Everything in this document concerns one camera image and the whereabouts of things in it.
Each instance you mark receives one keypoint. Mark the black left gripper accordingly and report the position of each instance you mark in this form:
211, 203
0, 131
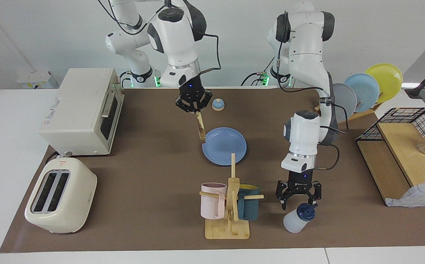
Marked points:
300, 181

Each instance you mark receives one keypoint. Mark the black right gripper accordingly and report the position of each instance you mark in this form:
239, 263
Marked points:
192, 88

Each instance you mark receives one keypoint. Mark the slice of brown bread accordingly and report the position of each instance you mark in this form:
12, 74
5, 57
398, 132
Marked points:
200, 128

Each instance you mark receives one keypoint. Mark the translucent squeeze bottle blue cap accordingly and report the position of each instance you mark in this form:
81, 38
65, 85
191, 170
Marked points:
293, 222

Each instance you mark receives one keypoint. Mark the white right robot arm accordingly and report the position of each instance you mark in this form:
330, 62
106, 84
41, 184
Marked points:
176, 40

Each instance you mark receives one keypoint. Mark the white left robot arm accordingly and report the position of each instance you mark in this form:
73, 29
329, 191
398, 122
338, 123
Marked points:
307, 55

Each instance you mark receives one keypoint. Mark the blue round plate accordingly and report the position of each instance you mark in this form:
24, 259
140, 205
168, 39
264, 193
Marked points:
223, 146

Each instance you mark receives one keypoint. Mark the wooden plate rack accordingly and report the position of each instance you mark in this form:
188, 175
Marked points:
359, 114

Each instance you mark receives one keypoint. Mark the grey plate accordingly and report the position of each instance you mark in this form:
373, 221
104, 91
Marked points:
346, 102

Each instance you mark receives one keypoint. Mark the light blue plate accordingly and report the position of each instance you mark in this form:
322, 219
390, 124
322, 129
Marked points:
362, 90

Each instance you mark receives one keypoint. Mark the yellow plate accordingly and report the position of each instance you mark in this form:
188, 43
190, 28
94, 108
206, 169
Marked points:
386, 79

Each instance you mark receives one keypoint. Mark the dark teal mug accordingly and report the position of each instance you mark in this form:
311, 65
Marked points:
249, 209

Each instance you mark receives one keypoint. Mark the wooden mug tree stand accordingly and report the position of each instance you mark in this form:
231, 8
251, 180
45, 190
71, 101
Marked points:
227, 231

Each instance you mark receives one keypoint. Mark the pink mug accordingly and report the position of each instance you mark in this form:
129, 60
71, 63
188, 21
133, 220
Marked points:
209, 207

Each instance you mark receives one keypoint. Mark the large brown table mat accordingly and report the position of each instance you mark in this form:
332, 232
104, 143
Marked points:
143, 183

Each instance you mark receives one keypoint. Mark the white toaster oven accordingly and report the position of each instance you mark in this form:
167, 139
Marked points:
77, 110

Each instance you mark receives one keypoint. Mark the cream two-slot toaster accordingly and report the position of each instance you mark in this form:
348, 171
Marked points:
77, 190

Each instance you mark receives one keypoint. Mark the white power strip box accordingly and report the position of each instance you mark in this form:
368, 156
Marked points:
36, 80

